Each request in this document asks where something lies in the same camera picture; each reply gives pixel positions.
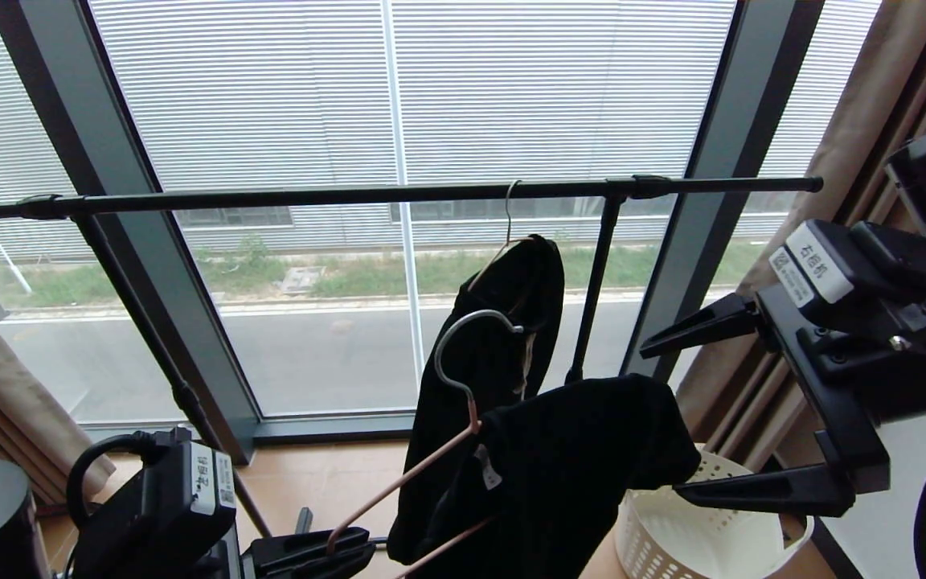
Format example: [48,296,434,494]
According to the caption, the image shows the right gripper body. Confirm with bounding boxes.
[755,281,926,495]

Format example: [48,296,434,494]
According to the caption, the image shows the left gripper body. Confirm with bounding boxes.
[210,523,259,579]

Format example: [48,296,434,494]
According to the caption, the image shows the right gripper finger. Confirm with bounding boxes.
[640,292,761,360]
[672,462,858,518]

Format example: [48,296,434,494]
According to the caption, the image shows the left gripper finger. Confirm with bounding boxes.
[266,543,379,579]
[248,527,373,564]

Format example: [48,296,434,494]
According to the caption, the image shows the black garment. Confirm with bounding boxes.
[411,374,703,579]

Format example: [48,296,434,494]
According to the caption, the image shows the pink clothes hanger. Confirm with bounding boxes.
[467,179,536,292]
[325,310,528,579]

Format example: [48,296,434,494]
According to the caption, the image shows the black shorts with white cord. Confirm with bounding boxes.
[387,233,567,565]

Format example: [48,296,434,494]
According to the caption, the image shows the white laundry basket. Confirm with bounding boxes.
[614,446,816,579]

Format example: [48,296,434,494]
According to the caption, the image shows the black clothes rack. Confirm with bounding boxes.
[0,175,824,540]

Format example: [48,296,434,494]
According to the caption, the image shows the window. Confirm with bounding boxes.
[0,0,886,467]

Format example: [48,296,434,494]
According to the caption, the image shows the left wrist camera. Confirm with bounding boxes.
[69,438,239,579]

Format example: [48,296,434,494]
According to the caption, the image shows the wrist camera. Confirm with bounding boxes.
[768,219,926,361]
[69,438,239,579]

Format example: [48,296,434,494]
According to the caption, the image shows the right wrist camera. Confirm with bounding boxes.
[768,219,926,361]

